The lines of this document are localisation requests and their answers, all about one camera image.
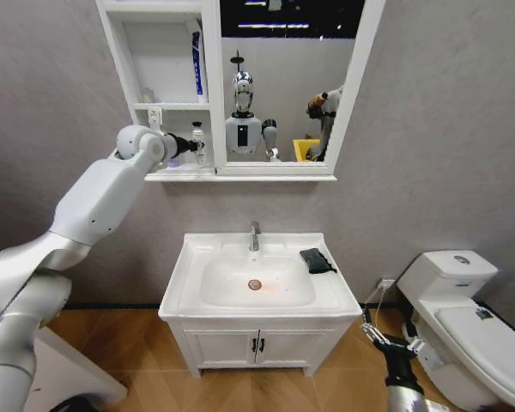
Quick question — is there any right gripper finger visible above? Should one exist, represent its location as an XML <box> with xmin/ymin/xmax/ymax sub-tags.
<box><xmin>402</xmin><ymin>318</ymin><xmax>427</xmax><ymax>354</ymax></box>
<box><xmin>359</xmin><ymin>303</ymin><xmax>388</xmax><ymax>345</ymax></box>

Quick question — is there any white shampoo bottle black cap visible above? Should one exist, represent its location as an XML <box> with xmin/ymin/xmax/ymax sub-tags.
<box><xmin>191</xmin><ymin>121</ymin><xmax>208</xmax><ymax>167</ymax></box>

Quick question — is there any blue white facial cleanser tube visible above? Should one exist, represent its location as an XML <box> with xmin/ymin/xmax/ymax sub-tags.
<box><xmin>191</xmin><ymin>30</ymin><xmax>209</xmax><ymax>97</ymax></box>

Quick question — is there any dark grey towel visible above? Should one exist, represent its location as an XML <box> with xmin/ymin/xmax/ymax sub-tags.
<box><xmin>299</xmin><ymin>247</ymin><xmax>338</xmax><ymax>276</ymax></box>

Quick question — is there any cabinet mirror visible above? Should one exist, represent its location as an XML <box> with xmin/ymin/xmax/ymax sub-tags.
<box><xmin>219</xmin><ymin>0</ymin><xmax>366</xmax><ymax>164</ymax></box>

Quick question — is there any white vanity cabinet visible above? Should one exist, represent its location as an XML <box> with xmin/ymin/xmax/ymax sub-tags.
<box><xmin>166</xmin><ymin>316</ymin><xmax>363</xmax><ymax>379</ymax></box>

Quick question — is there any white ceramic washbasin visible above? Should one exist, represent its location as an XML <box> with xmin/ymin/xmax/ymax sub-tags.
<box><xmin>157</xmin><ymin>232</ymin><xmax>364</xmax><ymax>322</ymax></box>

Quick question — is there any white toilet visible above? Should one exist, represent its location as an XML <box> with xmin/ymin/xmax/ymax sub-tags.
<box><xmin>396</xmin><ymin>250</ymin><xmax>515</xmax><ymax>412</ymax></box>

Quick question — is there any silver faucet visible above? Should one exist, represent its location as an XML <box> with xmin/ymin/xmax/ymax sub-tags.
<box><xmin>248</xmin><ymin>220</ymin><xmax>263</xmax><ymax>252</ymax></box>

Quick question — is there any thin white cable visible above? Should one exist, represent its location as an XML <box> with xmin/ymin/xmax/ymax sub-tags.
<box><xmin>361</xmin><ymin>284</ymin><xmax>391</xmax><ymax>322</ymax></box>

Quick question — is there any white wall cabinet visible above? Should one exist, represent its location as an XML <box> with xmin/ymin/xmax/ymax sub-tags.
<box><xmin>94</xmin><ymin>0</ymin><xmax>387</xmax><ymax>183</ymax></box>

